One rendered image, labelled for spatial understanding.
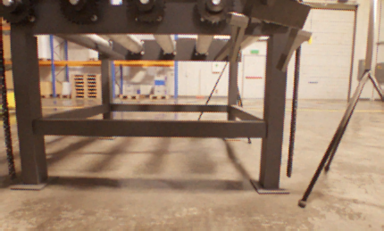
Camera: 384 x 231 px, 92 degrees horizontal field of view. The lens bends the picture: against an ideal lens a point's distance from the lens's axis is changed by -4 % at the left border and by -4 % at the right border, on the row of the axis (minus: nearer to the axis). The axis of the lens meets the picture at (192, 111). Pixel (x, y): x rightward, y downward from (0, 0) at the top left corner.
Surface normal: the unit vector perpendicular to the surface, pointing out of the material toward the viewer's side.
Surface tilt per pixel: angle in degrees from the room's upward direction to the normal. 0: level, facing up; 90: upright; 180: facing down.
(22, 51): 90
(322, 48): 90
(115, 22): 90
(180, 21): 90
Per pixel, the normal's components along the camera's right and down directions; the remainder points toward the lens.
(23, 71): 0.01, 0.12
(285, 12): 0.12, 0.51
